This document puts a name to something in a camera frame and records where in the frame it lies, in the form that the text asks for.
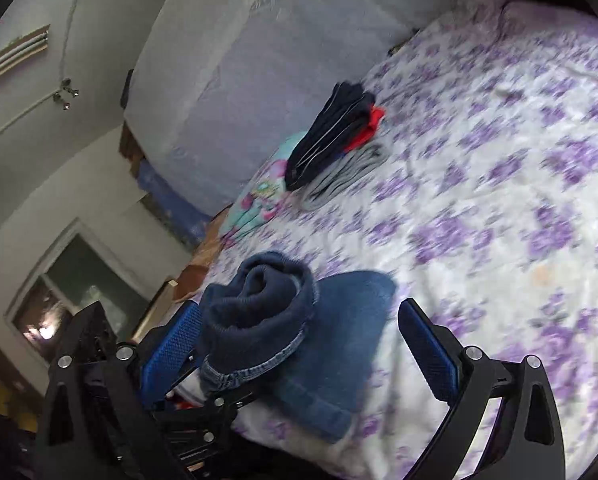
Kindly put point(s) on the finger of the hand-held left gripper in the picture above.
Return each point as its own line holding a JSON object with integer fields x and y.
{"x": 209, "y": 435}
{"x": 219, "y": 402}

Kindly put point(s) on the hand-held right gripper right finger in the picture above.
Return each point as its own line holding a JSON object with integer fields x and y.
{"x": 429, "y": 355}

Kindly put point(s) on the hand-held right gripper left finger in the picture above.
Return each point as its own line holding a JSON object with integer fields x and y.
{"x": 171, "y": 350}

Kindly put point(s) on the blue denim pants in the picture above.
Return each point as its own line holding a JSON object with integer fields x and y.
{"x": 339, "y": 330}

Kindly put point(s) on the folded dark navy pants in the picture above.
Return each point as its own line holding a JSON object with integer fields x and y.
{"x": 324, "y": 140}

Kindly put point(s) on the white framed glass pane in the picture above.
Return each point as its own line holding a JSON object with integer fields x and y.
{"x": 79, "y": 270}

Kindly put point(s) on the brown cushion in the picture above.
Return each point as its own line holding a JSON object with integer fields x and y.
{"x": 191, "y": 277}

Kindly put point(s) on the blue printed cloth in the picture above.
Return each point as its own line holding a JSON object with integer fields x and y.
{"x": 179, "y": 205}

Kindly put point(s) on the folded pink teal floral blanket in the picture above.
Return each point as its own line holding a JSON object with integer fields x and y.
{"x": 259, "y": 195}

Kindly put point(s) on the wooden headboard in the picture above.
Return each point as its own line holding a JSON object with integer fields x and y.
{"x": 131, "y": 147}

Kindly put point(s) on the folded grey garment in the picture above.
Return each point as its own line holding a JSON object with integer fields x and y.
{"x": 344, "y": 175}

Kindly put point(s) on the folded red garment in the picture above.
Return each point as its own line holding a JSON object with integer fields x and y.
{"x": 371, "y": 122}

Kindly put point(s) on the striped ceiling vent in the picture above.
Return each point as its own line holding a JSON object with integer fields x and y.
{"x": 14, "y": 57}

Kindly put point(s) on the white lace headboard cover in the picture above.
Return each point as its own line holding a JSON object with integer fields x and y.
{"x": 279, "y": 60}

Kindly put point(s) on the ceiling spotlight rail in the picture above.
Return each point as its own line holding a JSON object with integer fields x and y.
{"x": 65, "y": 94}

